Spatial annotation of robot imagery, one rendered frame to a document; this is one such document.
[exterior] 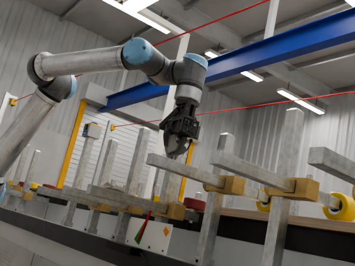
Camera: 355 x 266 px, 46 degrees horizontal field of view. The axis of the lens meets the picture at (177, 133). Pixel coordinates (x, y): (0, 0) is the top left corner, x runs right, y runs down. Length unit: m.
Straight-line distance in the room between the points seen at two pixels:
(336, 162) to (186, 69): 0.79
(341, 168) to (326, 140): 9.78
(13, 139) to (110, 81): 8.54
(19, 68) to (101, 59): 8.26
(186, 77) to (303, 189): 0.57
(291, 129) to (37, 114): 1.14
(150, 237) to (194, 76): 0.57
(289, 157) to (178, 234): 0.73
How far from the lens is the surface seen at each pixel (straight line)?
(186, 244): 1.68
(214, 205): 1.28
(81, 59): 1.57
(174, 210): 1.41
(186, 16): 8.27
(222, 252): 1.53
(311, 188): 1.08
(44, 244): 2.35
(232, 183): 1.23
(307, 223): 1.28
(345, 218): 1.25
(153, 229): 1.48
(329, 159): 0.75
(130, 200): 1.35
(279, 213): 1.11
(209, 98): 11.98
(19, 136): 1.94
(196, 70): 1.42
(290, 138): 1.15
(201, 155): 11.63
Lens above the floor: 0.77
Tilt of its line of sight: 14 degrees up
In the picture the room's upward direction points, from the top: 13 degrees clockwise
